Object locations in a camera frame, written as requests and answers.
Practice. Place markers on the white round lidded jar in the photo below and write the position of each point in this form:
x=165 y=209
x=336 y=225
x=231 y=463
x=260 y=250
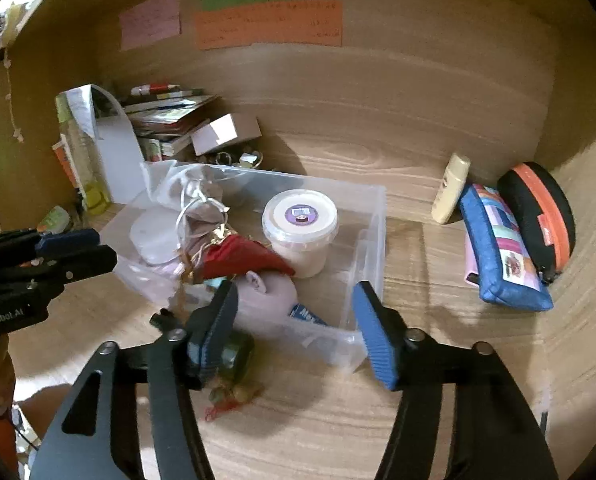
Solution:
x=300 y=230

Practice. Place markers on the white magazine file holder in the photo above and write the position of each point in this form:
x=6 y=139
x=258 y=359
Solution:
x=120 y=160

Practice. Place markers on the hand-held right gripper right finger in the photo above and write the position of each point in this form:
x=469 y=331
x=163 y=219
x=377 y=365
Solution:
x=375 y=335

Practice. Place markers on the beaded charm with red tassel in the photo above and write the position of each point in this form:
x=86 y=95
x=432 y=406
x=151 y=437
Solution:
x=232 y=400

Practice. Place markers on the dark green case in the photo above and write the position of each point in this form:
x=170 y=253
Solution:
x=235 y=357

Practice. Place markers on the orange book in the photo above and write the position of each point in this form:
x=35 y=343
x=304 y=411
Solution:
x=65 y=165

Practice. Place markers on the small white cardboard box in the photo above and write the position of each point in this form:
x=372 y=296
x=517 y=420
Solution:
x=225 y=132

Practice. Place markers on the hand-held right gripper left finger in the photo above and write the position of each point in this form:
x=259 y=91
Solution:
x=220 y=325

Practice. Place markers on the orange sticky note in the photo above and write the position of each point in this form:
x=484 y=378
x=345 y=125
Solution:
x=268 y=27

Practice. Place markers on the red white pen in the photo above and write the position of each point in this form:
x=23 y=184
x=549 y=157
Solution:
x=152 y=89

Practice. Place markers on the pink sticky note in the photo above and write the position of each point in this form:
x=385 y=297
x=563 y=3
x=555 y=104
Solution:
x=150 y=20

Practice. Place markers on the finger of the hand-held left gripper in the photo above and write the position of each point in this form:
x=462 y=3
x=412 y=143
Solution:
x=87 y=262
x=67 y=241

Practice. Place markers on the cream squeeze bottle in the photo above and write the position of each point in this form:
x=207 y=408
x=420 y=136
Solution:
x=450 y=190

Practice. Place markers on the red felt pouch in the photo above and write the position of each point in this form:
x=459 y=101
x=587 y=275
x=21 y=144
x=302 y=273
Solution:
x=243 y=257

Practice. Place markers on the wooden desktop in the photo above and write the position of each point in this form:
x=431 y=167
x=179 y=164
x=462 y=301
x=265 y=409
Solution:
x=453 y=360

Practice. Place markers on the stack of books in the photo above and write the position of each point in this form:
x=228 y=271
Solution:
x=167 y=120

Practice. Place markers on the pink flat case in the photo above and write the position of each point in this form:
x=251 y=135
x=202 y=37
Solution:
x=472 y=260

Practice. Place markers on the blue patchwork pencil case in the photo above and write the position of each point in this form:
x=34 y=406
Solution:
x=503 y=260

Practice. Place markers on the blue barcode card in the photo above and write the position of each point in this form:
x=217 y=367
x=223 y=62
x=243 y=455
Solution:
x=305 y=315

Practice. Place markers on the black orange round case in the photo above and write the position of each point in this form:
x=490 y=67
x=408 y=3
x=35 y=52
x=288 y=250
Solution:
x=533 y=210

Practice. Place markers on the clear plastic storage box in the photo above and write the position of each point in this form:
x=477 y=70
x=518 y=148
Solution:
x=358 y=240

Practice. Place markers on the mauve rounded pouch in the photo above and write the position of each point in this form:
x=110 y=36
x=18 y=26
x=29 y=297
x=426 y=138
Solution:
x=273 y=295

